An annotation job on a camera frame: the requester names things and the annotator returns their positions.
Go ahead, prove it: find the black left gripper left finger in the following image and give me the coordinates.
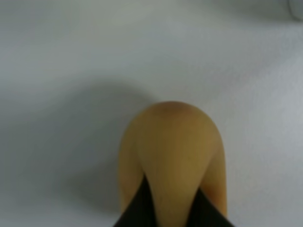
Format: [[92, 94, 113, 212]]
[[113, 176, 157, 227]]

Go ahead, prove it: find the white blue shampoo bottle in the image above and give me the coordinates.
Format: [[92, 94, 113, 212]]
[[288, 0, 303, 21]]

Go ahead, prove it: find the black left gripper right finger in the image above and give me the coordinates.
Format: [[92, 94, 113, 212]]
[[190, 190, 234, 227]]

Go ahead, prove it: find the round tan peach bun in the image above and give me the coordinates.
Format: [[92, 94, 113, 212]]
[[118, 102, 227, 227]]

